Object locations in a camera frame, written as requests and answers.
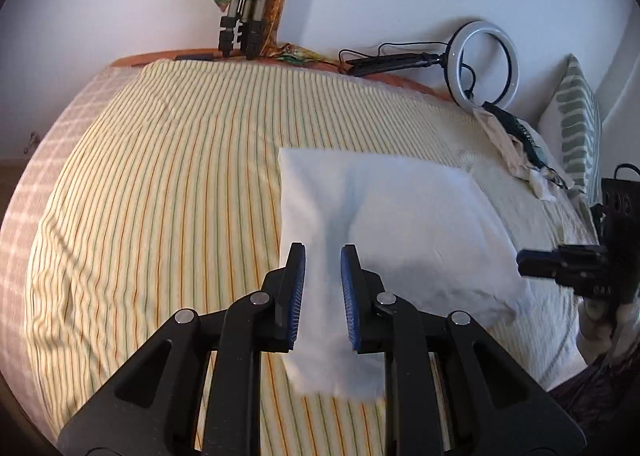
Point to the cream cloth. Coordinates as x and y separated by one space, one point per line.
505 146

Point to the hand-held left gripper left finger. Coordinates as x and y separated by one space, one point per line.
298 286

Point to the white t-shirt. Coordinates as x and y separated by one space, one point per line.
425 236

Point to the white folded garment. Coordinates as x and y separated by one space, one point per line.
545 186

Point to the pale checked blanket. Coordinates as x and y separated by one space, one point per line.
55 151

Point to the person's dark purple clothing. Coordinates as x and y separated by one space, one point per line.
595 386

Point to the striped green pillow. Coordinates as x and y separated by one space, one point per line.
575 121

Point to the orange bed frame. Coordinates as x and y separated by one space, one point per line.
150 57

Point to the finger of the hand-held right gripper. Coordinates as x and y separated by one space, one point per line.
550 261

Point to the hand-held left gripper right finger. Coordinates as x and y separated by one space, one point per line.
348 286

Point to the yellow striped bed sheet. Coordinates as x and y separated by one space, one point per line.
165 196

